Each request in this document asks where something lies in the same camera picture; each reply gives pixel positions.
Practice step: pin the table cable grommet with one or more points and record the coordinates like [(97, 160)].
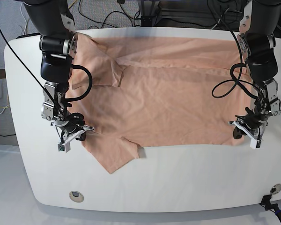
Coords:
[(275, 189), (76, 196)]

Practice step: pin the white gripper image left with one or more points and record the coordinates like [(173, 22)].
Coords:
[(68, 132)]

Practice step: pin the black clamp with cable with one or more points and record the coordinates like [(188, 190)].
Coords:
[(268, 206)]

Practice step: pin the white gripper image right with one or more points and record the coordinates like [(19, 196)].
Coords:
[(253, 129)]

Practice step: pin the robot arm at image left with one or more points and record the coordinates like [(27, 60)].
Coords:
[(58, 44)]

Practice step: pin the peach pink T-shirt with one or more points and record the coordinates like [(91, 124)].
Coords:
[(157, 91)]

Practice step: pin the left table cable grommet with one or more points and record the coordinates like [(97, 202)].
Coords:
[(76, 196)]

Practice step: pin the right table cable grommet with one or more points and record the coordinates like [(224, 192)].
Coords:
[(275, 189)]

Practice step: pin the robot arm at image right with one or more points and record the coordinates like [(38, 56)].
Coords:
[(256, 40)]

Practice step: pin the black metal frame post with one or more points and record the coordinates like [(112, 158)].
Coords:
[(149, 12)]

